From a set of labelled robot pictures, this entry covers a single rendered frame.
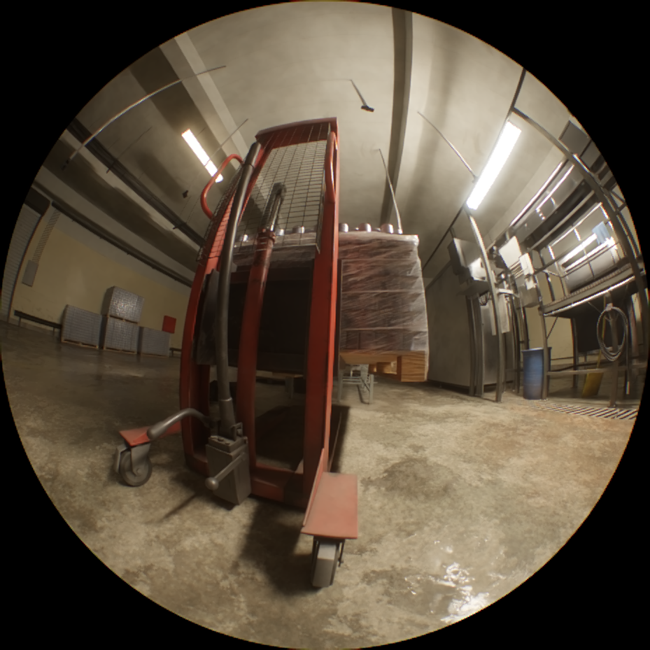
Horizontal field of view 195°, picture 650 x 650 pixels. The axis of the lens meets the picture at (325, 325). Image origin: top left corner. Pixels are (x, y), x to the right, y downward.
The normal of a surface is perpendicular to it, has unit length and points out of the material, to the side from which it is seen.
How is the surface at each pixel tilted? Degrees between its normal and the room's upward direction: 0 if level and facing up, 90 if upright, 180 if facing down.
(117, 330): 92
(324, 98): 180
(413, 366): 88
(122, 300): 92
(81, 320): 88
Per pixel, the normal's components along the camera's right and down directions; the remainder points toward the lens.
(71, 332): 0.98, 0.03
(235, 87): -0.05, 0.98
